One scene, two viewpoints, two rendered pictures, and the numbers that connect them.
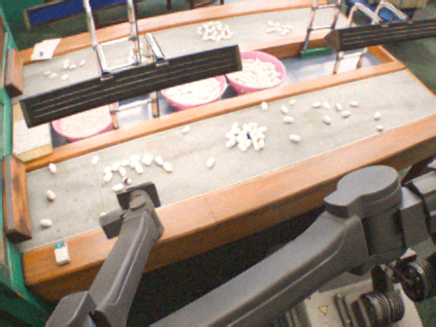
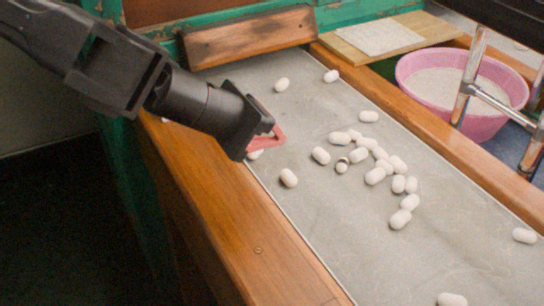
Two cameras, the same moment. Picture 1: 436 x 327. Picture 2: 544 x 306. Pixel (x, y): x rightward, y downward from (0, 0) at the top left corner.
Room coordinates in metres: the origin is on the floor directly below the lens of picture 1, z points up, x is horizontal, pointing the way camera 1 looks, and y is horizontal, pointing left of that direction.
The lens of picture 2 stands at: (0.47, -0.26, 1.24)
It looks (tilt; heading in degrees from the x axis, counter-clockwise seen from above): 40 degrees down; 87
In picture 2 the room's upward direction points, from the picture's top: straight up
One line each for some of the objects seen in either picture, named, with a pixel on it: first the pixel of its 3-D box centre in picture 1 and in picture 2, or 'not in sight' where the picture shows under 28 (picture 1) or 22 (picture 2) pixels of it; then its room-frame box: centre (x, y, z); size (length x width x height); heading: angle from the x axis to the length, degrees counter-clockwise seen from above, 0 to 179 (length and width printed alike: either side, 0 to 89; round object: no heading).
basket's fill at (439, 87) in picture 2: (88, 122); (454, 101); (0.90, 0.52, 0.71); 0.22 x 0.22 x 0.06
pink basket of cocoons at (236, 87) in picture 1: (253, 76); not in sight; (1.22, -0.13, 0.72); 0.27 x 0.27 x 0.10
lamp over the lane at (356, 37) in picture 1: (392, 29); not in sight; (1.15, -0.63, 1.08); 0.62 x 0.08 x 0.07; 116
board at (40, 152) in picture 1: (31, 127); (391, 35); (0.81, 0.71, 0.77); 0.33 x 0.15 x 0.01; 26
